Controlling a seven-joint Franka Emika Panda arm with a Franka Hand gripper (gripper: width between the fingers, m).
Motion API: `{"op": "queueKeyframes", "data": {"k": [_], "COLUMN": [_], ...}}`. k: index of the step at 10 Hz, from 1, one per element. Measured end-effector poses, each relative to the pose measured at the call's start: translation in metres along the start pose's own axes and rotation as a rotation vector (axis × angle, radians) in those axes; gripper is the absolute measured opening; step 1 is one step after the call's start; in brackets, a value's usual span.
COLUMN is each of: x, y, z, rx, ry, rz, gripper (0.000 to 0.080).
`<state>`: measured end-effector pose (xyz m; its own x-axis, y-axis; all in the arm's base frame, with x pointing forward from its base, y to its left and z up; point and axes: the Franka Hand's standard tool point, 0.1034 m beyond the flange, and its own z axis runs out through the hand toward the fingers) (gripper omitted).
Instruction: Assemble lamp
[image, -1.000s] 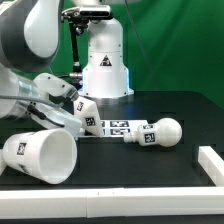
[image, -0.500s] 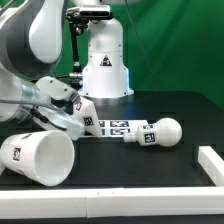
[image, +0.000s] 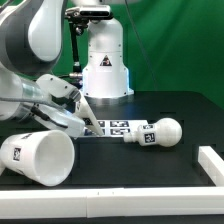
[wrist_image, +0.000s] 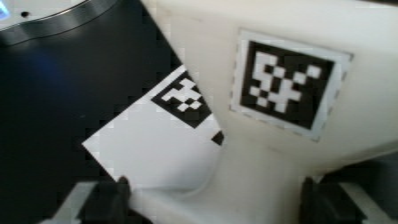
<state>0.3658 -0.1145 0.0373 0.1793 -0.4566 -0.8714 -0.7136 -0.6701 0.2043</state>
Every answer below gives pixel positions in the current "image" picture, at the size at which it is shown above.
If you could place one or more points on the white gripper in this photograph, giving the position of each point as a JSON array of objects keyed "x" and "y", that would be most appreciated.
[{"x": 55, "y": 119}]

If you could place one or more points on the white lamp base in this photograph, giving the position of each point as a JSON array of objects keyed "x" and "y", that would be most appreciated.
[{"x": 84, "y": 111}]

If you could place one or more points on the white conical lamp shade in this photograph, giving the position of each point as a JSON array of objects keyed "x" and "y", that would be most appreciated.
[{"x": 46, "y": 157}]

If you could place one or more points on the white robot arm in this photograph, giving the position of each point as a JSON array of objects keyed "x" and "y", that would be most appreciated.
[{"x": 57, "y": 56}]

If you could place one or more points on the marker sheet on table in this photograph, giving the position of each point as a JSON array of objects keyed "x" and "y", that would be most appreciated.
[{"x": 116, "y": 128}]

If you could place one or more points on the black camera on stand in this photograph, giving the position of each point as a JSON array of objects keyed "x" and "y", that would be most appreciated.
[{"x": 95, "y": 11}]

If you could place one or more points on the white right rail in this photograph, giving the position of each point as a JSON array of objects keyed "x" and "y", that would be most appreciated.
[{"x": 212, "y": 164}]

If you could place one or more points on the white rail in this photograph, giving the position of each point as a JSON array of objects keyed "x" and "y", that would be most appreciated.
[
  {"x": 212, "y": 164},
  {"x": 112, "y": 202}
]

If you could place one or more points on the white front rail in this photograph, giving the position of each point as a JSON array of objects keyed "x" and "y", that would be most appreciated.
[{"x": 112, "y": 202}]

